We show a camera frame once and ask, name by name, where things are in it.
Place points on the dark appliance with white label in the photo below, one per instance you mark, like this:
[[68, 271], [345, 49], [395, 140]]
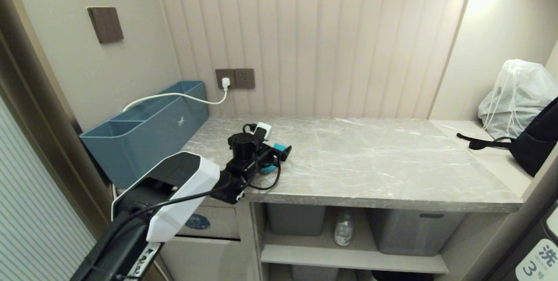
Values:
[[538, 259]]

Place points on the beige cabinet door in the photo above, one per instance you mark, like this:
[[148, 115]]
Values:
[[205, 261]]

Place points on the small grey storage bin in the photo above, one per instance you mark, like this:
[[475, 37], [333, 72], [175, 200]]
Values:
[[296, 219]]

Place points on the blue desk organizer box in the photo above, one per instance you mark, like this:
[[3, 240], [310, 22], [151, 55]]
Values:
[[148, 135]]

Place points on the brown wall socket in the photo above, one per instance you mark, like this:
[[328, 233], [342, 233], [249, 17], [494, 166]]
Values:
[[245, 78], [219, 80]]

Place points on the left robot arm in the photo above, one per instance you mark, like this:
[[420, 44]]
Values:
[[183, 185]]

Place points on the clear plastic water bottle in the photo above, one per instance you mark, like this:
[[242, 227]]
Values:
[[344, 228]]

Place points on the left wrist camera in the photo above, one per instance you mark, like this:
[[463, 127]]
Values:
[[263, 130]]

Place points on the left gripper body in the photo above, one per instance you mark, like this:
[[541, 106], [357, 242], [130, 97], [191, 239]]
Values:
[[273, 154]]

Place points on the beige shelf board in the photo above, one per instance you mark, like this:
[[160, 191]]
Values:
[[353, 260]]

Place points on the black backpack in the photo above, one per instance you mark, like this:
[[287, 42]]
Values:
[[538, 141]]

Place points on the white power plug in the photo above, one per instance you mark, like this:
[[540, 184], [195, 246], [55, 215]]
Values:
[[226, 82]]

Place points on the blue trash packet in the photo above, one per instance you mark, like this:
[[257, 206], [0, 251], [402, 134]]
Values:
[[279, 147]]

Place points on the striped sliding door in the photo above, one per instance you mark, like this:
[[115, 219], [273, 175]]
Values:
[[35, 211]]

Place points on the brown wall switch panel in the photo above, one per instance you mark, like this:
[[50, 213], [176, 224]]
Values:
[[105, 24]]

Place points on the large grey storage bin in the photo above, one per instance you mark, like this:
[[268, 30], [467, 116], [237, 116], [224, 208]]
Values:
[[414, 231]]

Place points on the trash bin flap door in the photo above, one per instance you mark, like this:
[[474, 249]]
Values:
[[209, 224]]

